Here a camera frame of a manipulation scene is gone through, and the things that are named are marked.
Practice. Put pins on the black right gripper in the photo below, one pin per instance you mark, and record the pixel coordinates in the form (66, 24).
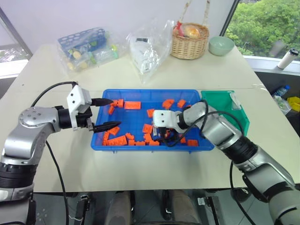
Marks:
(170, 131)

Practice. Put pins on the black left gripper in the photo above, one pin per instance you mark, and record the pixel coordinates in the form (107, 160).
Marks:
(84, 118)

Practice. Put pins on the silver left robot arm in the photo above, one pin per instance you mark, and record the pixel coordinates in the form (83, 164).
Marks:
(30, 131)

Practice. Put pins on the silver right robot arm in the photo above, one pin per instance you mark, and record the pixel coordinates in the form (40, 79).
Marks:
(218, 127)

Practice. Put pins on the blue plastic bin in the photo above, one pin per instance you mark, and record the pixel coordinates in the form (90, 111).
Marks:
(131, 119)

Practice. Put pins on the green plastic bin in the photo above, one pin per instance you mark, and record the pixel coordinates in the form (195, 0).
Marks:
(218, 100)

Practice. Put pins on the yellow plastic bin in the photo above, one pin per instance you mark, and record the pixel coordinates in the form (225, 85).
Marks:
(294, 102)

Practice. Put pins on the long orange toy brick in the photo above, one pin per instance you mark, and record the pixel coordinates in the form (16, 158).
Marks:
(132, 105)
(117, 141)

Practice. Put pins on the clear bag with tube rack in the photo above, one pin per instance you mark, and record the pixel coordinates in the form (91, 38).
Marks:
(100, 58)

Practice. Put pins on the dark rounded shape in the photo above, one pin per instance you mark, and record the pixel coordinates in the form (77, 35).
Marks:
(184, 208)

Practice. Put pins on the clear bag with white items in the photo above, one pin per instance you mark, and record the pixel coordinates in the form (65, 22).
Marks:
(150, 54)

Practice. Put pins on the clear label holder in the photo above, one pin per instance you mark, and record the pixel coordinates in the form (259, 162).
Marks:
(235, 103)

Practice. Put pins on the blue test tube rack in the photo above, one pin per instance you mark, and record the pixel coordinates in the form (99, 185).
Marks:
(77, 38)

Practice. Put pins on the pale green bowl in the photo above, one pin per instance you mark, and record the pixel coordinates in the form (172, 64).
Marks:
(220, 45)

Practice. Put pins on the toy bread roll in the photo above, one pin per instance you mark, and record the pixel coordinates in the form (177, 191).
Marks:
(193, 31)

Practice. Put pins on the red toy food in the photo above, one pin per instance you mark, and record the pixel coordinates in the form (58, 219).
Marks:
(180, 27)

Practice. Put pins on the water bottle with blue cap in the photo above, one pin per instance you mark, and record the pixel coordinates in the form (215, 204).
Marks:
(282, 91)

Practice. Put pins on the white tumbler with black lid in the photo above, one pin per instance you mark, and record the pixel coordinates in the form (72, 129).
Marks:
(287, 58)

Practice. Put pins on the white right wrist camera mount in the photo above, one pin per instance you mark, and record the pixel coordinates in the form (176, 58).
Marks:
(164, 117)

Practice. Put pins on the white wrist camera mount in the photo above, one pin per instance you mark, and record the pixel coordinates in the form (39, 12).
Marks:
(76, 97)
(164, 117)

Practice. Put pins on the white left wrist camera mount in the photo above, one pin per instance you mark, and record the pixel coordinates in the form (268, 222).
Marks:
(76, 97)

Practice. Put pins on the metal bracket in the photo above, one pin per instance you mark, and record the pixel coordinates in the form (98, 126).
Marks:
(204, 201)
(84, 197)

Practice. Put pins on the grey metal frame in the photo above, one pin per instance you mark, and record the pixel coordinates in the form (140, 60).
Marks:
(17, 32)

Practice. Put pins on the dark window frame post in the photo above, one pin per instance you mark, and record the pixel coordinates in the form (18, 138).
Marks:
(230, 16)

